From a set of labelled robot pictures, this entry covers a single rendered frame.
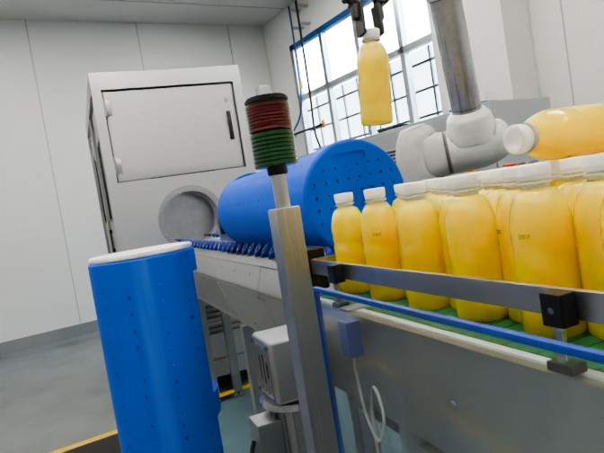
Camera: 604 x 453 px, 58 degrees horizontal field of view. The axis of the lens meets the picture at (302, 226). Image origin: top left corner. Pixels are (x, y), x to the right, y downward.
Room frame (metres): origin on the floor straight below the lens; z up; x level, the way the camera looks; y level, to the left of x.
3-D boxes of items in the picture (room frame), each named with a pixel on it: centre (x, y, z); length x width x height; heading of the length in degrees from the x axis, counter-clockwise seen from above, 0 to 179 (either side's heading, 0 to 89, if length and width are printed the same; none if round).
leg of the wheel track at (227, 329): (3.19, 0.53, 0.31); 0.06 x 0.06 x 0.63; 22
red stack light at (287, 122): (0.79, 0.02, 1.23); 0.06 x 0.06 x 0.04
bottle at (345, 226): (1.12, -0.09, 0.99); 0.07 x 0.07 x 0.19
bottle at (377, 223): (1.00, -0.14, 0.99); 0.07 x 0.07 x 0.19
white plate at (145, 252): (1.50, 0.45, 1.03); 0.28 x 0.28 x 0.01
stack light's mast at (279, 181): (0.79, 0.02, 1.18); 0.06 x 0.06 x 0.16
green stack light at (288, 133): (0.79, 0.02, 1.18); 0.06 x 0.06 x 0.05
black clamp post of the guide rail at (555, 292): (0.52, -0.24, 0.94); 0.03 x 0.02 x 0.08; 22
